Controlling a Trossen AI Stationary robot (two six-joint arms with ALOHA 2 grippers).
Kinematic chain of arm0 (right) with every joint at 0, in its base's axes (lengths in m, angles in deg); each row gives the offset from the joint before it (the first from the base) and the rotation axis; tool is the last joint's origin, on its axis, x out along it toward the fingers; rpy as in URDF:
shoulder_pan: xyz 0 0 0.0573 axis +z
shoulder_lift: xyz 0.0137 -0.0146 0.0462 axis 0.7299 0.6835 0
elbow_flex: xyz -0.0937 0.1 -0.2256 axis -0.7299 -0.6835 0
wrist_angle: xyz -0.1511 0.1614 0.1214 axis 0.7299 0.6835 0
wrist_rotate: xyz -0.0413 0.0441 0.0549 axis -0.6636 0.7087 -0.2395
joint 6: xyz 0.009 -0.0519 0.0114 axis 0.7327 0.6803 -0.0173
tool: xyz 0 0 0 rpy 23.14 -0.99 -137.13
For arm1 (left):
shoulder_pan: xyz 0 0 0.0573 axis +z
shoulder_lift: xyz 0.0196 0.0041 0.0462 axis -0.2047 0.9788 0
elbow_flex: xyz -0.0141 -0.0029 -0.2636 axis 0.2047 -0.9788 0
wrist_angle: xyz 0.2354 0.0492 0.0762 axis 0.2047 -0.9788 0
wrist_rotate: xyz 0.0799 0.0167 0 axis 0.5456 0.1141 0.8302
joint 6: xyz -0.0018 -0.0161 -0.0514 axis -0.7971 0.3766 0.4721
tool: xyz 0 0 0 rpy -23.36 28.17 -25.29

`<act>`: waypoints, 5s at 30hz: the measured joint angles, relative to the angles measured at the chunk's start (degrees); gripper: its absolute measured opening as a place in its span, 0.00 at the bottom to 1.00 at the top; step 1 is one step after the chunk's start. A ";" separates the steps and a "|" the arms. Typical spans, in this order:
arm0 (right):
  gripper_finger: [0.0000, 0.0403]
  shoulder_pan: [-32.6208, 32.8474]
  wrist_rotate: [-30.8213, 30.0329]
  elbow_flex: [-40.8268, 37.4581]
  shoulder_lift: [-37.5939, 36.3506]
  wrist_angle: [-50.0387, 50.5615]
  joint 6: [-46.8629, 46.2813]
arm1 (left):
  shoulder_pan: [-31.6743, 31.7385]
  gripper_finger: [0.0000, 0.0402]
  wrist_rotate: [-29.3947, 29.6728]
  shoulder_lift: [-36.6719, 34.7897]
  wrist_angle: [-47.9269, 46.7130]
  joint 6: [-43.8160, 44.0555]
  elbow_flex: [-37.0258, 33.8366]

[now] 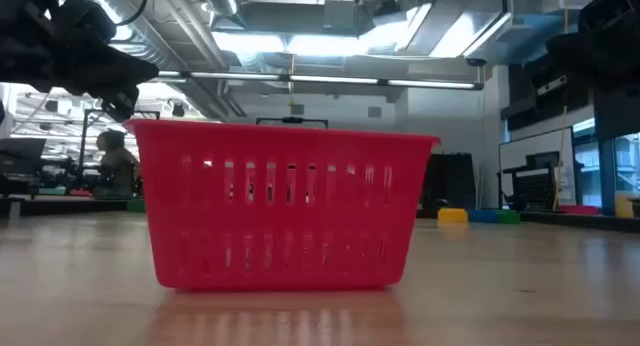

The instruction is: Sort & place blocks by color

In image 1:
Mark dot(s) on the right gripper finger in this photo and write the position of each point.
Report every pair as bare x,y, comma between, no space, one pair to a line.
590,56

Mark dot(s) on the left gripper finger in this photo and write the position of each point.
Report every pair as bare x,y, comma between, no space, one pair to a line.
115,71

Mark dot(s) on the blue toy brick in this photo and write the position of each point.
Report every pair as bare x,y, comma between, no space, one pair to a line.
482,216

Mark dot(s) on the yellow toy brick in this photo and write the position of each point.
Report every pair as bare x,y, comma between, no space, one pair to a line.
452,217

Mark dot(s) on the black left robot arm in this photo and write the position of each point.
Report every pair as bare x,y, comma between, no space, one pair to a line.
20,51

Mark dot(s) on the person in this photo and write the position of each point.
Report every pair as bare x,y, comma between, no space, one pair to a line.
117,166

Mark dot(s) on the whiteboard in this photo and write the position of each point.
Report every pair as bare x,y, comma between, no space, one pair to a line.
520,151

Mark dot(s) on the red tray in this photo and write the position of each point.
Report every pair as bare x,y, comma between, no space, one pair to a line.
80,192

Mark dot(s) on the black pegboard cart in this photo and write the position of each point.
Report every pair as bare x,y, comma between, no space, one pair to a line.
537,191

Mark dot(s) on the teal tray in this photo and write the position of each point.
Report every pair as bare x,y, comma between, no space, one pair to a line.
52,191

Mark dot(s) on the black computer monitor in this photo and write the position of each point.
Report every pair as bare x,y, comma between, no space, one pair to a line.
20,156

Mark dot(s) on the red bin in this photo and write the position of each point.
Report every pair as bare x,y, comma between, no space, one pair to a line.
577,210

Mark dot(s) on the yellow bin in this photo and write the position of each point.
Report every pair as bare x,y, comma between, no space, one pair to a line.
623,206

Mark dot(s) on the black cabinet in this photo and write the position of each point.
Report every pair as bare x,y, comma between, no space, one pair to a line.
450,181

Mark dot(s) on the red plastic basket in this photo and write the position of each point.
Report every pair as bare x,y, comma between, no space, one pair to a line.
300,141

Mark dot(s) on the long ceiling light strip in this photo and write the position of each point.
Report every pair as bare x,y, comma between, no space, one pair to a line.
330,79

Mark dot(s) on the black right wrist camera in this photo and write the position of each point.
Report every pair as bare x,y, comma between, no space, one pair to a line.
612,8

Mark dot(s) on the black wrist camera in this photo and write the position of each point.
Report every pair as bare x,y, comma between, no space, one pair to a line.
82,21
612,8

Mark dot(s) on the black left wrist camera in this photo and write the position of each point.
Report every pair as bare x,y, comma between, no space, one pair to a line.
82,21

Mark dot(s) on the dome security camera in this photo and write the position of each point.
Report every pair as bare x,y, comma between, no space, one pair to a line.
475,62

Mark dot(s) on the black distant camera stand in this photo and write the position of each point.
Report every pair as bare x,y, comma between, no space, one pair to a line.
292,120

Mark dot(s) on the grey wall speaker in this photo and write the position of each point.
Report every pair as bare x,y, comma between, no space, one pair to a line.
297,109
374,112

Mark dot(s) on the grey duct box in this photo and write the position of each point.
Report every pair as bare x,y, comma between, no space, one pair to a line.
340,15

